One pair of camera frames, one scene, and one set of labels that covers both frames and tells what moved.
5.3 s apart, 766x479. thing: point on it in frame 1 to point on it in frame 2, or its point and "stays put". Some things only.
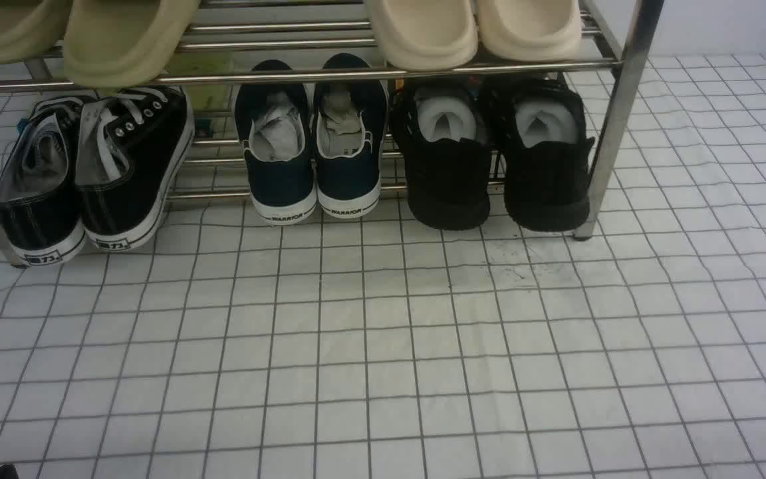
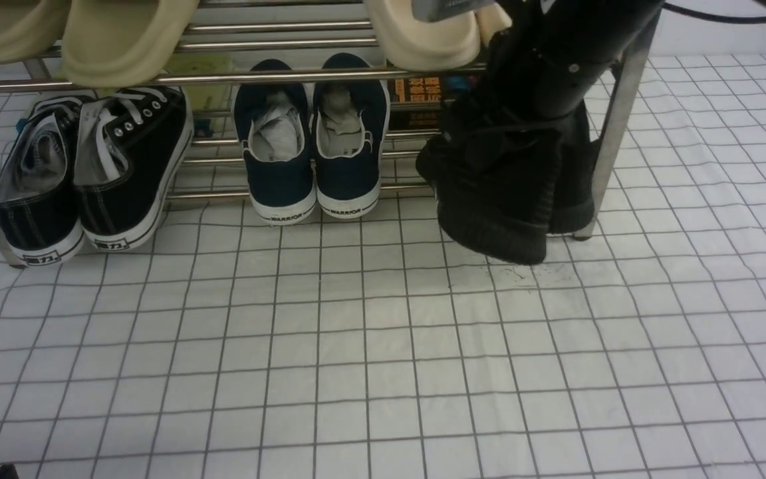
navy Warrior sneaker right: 348,126 stays put
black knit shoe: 443,128 to 497,178
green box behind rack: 205,96 stays put
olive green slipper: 113,44 stays put
